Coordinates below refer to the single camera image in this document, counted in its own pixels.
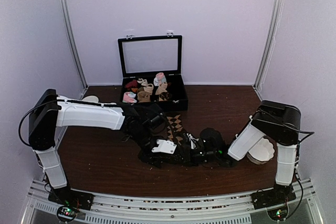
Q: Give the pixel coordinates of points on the cream rolled sock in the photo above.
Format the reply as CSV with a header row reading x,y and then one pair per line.
x,y
145,86

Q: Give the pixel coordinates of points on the white scalloped bowl right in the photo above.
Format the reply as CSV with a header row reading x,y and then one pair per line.
x,y
262,152

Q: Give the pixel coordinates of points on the aluminium corner post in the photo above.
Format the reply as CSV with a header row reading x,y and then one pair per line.
x,y
72,43
269,45

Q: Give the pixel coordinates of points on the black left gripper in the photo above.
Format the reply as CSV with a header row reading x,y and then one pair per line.
x,y
149,158

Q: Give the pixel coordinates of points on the aluminium front rail frame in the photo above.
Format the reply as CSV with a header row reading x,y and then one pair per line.
x,y
109,208

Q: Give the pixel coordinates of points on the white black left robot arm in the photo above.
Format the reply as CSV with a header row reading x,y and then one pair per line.
x,y
52,111

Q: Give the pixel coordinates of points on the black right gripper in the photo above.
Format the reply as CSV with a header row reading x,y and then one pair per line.
x,y
192,162

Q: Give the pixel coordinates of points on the white bowl left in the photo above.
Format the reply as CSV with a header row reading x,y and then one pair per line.
x,y
91,98

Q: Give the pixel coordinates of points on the aluminium right corner post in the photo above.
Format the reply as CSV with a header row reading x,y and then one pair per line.
x,y
269,45

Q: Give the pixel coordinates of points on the dark red rolled sock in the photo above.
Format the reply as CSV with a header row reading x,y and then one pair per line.
x,y
132,84

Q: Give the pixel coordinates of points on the pink teal white rolled sock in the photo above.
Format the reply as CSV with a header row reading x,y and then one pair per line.
x,y
159,79

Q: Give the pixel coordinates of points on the brown tan argyle sock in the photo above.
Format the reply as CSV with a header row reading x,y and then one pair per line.
x,y
165,96
176,133

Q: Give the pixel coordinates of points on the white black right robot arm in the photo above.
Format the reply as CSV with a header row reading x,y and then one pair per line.
x,y
278,121

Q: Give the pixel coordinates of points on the beige rolled sock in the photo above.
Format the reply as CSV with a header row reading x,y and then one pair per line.
x,y
161,88

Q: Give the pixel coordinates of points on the black box with glass lid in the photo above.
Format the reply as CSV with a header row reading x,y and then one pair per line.
x,y
144,57

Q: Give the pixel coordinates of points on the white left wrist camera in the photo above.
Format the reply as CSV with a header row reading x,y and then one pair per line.
x,y
164,146

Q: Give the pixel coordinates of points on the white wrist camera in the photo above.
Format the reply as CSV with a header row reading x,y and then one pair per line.
x,y
193,141
164,146

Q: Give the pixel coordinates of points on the aluminium left corner post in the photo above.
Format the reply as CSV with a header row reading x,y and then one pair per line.
x,y
72,43

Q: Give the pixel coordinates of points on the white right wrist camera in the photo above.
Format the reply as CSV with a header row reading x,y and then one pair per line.
x,y
193,141

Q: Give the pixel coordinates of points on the tan rolled sock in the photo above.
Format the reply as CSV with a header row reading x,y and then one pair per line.
x,y
143,96

